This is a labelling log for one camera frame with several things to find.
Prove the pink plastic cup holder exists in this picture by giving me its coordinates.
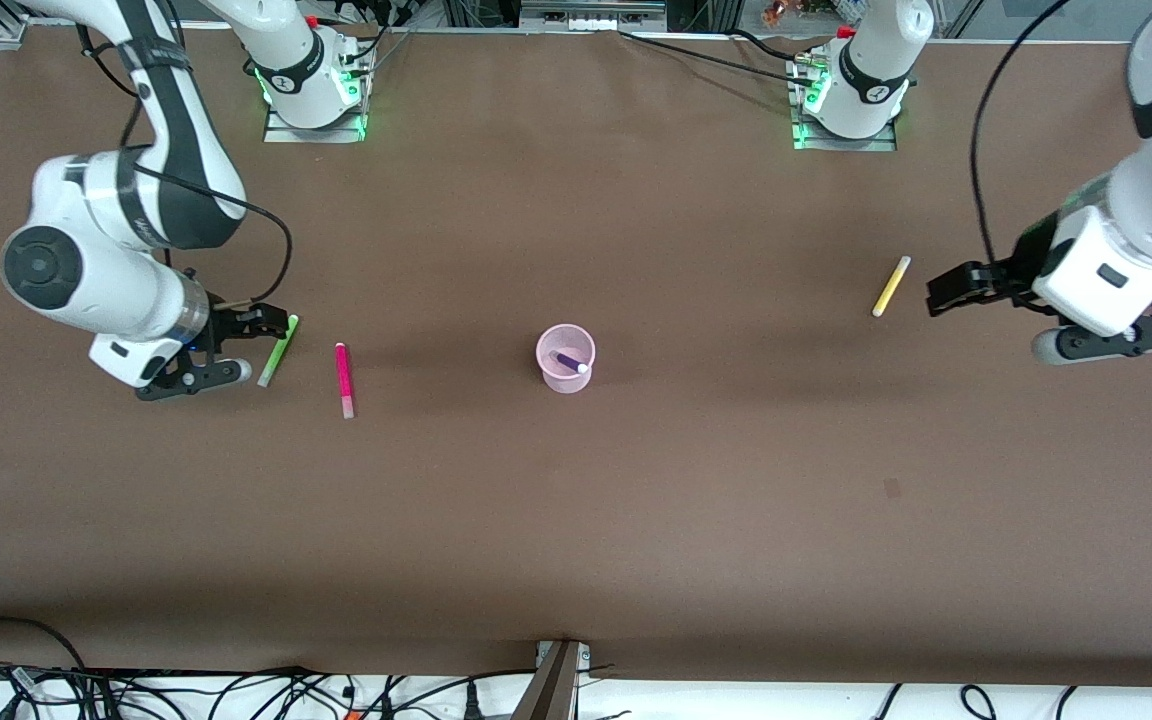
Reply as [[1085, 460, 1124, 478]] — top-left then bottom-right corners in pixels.
[[534, 322, 597, 395]]

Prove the green marker pen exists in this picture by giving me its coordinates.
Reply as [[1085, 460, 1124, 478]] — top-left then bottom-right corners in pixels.
[[257, 314, 300, 388]]

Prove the yellow marker pen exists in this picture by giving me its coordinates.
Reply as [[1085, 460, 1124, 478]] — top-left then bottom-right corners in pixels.
[[871, 255, 912, 319]]

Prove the white power strip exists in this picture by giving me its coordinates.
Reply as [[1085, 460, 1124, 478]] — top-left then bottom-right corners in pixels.
[[519, 0, 667, 31]]

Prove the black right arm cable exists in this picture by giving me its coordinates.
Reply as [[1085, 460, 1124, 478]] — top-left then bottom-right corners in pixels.
[[76, 20, 294, 306]]

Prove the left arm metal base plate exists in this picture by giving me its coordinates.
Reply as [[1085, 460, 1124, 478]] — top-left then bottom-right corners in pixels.
[[793, 118, 899, 153]]

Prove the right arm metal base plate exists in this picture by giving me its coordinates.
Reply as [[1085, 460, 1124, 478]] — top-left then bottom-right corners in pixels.
[[264, 108, 369, 144]]

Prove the black arched floor cable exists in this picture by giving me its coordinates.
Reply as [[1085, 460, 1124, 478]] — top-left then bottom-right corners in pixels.
[[0, 615, 89, 673]]

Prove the short black table cable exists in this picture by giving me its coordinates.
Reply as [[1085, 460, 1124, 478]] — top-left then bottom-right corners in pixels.
[[726, 28, 817, 66]]

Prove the thick black edge cable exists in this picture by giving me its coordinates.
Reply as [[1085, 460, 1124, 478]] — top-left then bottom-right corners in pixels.
[[0, 660, 309, 687]]

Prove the long black table cable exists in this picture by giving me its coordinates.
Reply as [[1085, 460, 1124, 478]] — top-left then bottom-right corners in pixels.
[[617, 30, 822, 89]]

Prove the aluminium profile bracket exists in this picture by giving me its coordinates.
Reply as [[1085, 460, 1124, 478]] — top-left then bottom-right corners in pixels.
[[509, 638, 594, 720]]

